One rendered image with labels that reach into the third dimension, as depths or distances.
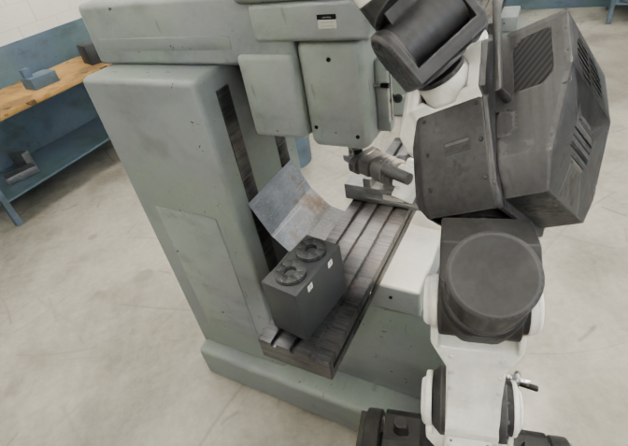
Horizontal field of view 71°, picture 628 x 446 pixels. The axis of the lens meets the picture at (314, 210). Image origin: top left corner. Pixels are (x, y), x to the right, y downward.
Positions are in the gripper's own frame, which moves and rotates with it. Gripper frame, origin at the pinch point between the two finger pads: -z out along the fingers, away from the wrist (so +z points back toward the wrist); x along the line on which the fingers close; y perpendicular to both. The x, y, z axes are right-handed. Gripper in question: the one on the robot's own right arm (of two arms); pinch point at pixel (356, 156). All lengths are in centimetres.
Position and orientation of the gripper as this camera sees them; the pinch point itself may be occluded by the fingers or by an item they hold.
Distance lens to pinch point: 144.2
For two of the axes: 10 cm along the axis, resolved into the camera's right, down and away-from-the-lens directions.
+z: 6.1, 3.8, -7.0
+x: -7.8, 4.6, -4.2
